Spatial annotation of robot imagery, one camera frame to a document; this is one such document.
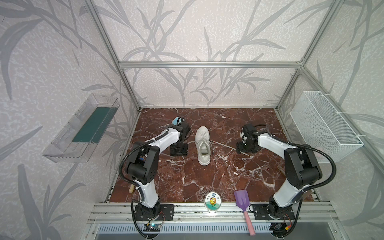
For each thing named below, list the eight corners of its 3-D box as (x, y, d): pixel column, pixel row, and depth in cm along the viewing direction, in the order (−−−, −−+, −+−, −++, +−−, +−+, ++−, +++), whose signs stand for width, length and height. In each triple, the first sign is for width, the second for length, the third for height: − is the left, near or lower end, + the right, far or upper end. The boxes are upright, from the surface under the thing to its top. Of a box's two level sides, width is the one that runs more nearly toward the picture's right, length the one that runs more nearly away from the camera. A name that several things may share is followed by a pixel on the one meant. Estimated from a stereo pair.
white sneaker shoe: (195, 165, 92) (194, 158, 84) (196, 130, 109) (195, 121, 101) (210, 165, 92) (211, 158, 84) (209, 130, 109) (210, 121, 101)
